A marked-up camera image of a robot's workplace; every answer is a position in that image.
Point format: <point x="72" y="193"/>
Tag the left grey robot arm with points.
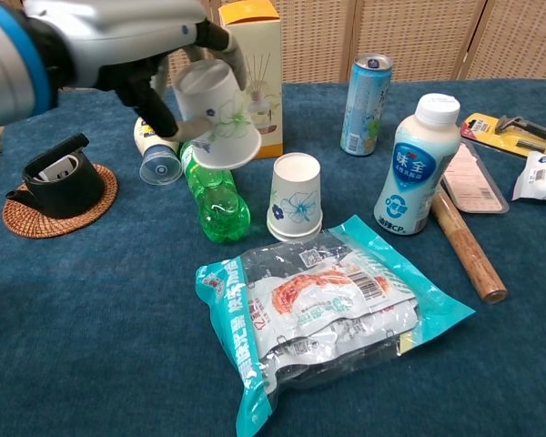
<point x="4" y="59"/>

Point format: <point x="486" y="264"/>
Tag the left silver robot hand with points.
<point x="118" y="36"/>

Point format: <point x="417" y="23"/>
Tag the white paper cup small print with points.
<point x="296" y="237"/>

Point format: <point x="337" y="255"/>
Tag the light blue drink can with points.
<point x="364" y="104"/>

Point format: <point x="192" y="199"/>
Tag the teal clear snack bag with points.
<point x="327" y="296"/>

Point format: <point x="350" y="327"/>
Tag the pink flat plastic pack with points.
<point x="473" y="177"/>

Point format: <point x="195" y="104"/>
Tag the round woven rattan coaster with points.
<point x="109" y="193"/>

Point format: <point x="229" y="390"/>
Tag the razor on yellow card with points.
<point x="482" y="127"/>

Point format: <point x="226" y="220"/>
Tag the black teapot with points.
<point x="68" y="196"/>

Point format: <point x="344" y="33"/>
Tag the rattan wooden folding screen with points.
<point x="437" y="36"/>

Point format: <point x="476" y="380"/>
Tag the small white black box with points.
<point x="50" y="172"/>

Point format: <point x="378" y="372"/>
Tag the white paper cup green flower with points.
<point x="218" y="114"/>

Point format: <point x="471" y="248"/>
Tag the blue table cloth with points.
<point x="73" y="364"/>

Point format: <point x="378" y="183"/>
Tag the beige orange reed diffuser box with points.
<point x="264" y="41"/>

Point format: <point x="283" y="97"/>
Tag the white yogurt drink bottle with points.
<point x="414" y="182"/>

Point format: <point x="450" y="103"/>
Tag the brown bamboo stick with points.
<point x="468" y="255"/>

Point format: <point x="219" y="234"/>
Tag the mayonnaise squeeze bottle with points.
<point x="157" y="159"/>

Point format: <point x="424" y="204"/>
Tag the white blue pouch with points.
<point x="541" y="177"/>

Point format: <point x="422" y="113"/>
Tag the green plastic soda bottle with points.
<point x="216" y="205"/>

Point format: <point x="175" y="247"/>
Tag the white paper cup blue flower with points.
<point x="296" y="200"/>

